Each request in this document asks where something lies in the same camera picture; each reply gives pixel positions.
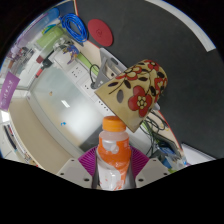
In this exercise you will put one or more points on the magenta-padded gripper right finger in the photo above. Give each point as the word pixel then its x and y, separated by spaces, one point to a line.
pixel 151 171

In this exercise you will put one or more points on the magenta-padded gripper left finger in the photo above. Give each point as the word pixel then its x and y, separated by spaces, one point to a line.
pixel 73 171

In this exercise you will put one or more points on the orange drink bottle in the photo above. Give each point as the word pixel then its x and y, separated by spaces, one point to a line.
pixel 113 153

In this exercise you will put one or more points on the purple water bottle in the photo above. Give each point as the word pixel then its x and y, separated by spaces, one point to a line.
pixel 52 15

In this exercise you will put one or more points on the small blue box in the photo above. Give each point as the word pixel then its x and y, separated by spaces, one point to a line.
pixel 166 150

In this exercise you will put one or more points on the white paper sheet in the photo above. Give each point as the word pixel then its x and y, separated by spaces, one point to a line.
pixel 196 154

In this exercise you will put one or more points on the floral ceramic mug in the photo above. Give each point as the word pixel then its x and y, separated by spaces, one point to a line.
pixel 133 93

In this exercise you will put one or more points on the black desk mat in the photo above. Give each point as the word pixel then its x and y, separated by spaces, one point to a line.
pixel 186 83

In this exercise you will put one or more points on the grey metal laptop stand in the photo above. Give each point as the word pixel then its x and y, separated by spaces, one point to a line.
pixel 105 65

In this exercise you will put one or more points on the white ceramic jar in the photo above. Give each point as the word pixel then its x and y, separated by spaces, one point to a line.
pixel 68 53

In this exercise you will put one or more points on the green drinking glass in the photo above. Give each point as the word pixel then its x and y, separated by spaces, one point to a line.
pixel 50 37

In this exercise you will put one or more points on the flat round red coaster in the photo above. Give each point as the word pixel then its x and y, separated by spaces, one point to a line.
pixel 100 32

